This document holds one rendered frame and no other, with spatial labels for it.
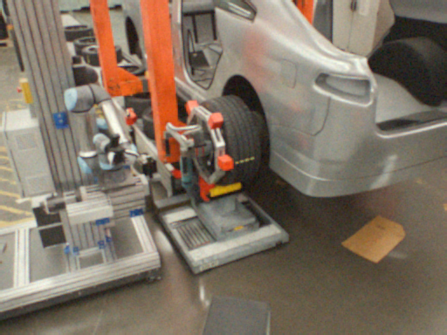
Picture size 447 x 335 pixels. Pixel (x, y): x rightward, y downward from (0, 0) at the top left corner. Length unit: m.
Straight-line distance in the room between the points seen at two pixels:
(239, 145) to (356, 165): 0.80
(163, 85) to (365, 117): 1.62
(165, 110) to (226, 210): 0.94
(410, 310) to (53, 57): 2.73
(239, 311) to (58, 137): 1.53
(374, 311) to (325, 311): 0.32
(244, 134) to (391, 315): 1.52
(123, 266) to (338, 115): 1.73
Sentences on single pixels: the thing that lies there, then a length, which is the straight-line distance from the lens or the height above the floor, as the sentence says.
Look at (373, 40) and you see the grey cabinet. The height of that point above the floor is 0.60.
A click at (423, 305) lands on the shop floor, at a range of 3.35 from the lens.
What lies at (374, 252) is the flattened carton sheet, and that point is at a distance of 3.66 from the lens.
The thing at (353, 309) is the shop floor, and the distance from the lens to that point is 3.18.
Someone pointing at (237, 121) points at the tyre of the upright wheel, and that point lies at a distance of 3.00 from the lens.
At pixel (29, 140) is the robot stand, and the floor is 1.15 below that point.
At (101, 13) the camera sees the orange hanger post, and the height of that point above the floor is 1.46.
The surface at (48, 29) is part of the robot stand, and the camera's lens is 2.77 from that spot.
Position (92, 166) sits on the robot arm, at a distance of 2.78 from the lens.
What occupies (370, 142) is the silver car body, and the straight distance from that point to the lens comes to 2.60.
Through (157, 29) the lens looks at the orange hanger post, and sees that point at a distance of 3.36.
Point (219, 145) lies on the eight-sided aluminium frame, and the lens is 2.95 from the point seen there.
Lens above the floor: 2.22
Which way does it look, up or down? 29 degrees down
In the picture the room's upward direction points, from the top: 2 degrees counter-clockwise
